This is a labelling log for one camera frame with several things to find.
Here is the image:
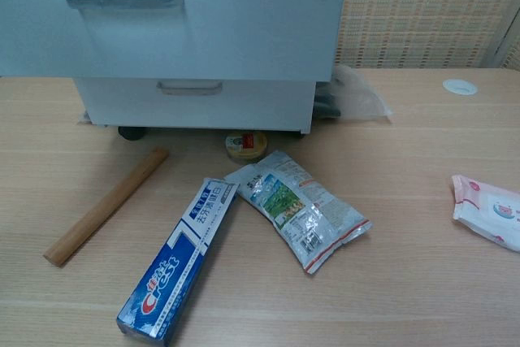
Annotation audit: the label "white drawer front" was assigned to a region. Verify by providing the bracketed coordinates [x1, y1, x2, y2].
[0, 0, 351, 83]
[75, 76, 317, 127]

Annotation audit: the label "white three-drawer cabinet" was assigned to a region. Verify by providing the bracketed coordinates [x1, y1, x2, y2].
[75, 76, 319, 137]

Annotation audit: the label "round yellow tin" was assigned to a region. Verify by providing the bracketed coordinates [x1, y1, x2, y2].
[225, 131, 268, 166]

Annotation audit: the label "silver snack bag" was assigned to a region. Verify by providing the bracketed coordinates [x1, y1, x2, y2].
[223, 150, 373, 275]

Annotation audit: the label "black plastic parts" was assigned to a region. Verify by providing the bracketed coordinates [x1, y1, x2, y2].
[314, 81, 343, 120]

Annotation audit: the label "clear plastic bag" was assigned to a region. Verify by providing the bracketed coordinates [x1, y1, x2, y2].
[315, 64, 393, 121]

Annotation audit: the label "black caster wheel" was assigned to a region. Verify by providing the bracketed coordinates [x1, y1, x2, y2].
[118, 126, 146, 143]

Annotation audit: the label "blue Crest toothpaste box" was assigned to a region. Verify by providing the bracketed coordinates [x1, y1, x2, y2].
[115, 177, 241, 347]

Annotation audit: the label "wooden rolling pin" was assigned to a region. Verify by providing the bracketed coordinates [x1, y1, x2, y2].
[42, 146, 170, 268]

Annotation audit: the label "white round table cap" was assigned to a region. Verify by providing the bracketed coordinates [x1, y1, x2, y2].
[442, 77, 478, 97]

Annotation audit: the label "bamboo woven partition screen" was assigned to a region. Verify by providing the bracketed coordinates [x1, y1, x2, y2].
[499, 0, 520, 70]
[335, 0, 517, 70]

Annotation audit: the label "pink wet wipes pack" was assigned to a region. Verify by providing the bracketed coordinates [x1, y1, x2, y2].
[450, 174, 520, 254]

